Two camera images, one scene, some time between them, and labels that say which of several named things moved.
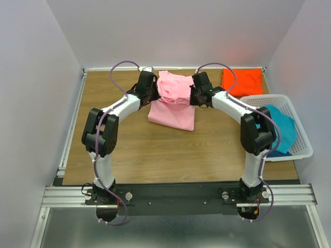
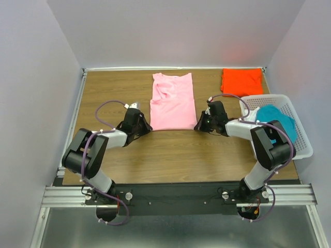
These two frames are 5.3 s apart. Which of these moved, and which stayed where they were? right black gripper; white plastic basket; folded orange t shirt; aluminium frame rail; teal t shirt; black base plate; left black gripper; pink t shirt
Moved: pink t shirt; left black gripper; right black gripper
Stayed: aluminium frame rail; white plastic basket; folded orange t shirt; teal t shirt; black base plate
